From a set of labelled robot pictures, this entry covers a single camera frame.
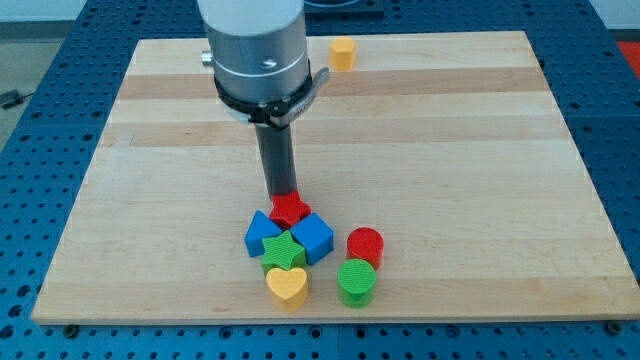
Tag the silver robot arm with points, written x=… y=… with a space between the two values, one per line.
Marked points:
x=259 y=47

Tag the green star block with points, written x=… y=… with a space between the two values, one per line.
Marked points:
x=282 y=252

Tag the red star block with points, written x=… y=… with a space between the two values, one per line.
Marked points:
x=288 y=209

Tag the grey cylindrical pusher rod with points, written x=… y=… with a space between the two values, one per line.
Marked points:
x=277 y=157

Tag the blue cube block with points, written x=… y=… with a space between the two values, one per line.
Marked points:
x=315 y=236

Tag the red cylinder block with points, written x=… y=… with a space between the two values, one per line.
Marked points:
x=367 y=244

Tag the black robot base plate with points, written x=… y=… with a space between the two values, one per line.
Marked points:
x=344 y=7

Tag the green cylinder block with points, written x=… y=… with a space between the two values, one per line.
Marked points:
x=356 y=281

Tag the blue triangular block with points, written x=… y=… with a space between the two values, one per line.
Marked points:
x=260 y=227

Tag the wooden board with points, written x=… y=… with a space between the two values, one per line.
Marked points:
x=450 y=145

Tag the black clamp with lever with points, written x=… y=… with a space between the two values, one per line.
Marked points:
x=277 y=114

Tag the yellow hexagon block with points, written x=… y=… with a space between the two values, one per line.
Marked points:
x=342 y=53

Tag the yellow heart block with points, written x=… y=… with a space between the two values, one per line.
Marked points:
x=289 y=288

